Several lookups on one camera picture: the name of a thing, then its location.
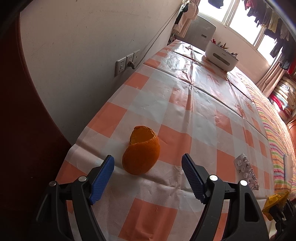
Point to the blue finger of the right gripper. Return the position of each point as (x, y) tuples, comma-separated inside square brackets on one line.
[(289, 211), (277, 214)]

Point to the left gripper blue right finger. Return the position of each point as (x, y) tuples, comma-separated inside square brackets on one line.
[(197, 177)]

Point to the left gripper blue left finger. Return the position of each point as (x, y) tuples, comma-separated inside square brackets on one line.
[(99, 177)]

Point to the yellow snack wrapper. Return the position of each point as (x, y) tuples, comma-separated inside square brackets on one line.
[(276, 200)]

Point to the orange peel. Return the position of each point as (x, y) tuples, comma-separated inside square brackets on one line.
[(142, 152)]

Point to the silver pill blister pack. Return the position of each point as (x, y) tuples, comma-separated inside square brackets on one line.
[(246, 172)]

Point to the striped colourful bedspread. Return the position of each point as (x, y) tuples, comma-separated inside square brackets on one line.
[(279, 137)]

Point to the orange checkered tablecloth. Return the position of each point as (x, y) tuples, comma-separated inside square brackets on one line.
[(194, 107)]

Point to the wooden headboard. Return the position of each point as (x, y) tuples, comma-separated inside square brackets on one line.
[(292, 129)]

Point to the stack of folded quilts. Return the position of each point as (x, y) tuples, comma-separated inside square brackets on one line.
[(283, 98)]

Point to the white desk organizer box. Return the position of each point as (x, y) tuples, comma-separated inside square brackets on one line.
[(220, 57)]

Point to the beige right curtain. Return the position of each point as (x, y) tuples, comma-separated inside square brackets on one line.
[(270, 80)]

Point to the beige curtain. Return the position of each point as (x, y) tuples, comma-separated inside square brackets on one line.
[(270, 80), (188, 12)]

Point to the grey air cooler appliance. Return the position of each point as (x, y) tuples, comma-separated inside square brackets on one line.
[(200, 33)]

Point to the beige left curtain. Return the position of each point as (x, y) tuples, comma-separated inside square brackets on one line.
[(188, 12)]

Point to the dark vest hanging at window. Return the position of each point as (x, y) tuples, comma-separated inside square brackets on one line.
[(216, 3)]

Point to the hanging clothes on line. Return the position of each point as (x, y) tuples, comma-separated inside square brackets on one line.
[(275, 29)]

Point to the white wall socket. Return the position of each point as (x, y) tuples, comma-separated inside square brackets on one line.
[(129, 61)]

